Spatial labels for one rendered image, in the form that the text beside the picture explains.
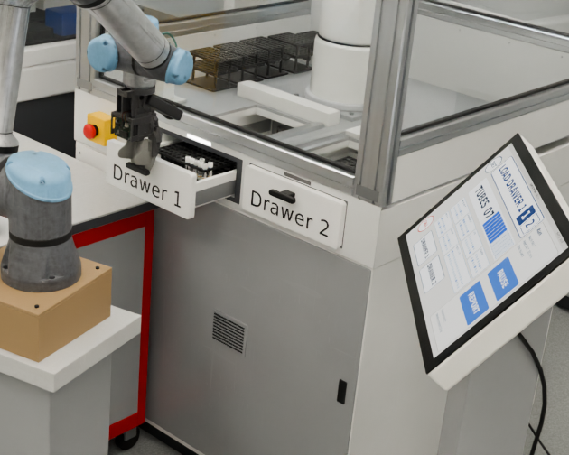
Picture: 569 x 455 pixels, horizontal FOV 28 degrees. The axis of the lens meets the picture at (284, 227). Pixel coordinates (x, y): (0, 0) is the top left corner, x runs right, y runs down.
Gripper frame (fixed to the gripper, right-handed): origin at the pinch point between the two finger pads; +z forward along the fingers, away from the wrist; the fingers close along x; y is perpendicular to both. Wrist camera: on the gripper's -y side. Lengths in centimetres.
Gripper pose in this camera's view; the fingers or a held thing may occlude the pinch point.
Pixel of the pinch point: (143, 167)
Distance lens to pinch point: 263.8
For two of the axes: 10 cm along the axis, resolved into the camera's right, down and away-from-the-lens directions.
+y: -6.6, 2.4, -7.1
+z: -0.9, 9.2, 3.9
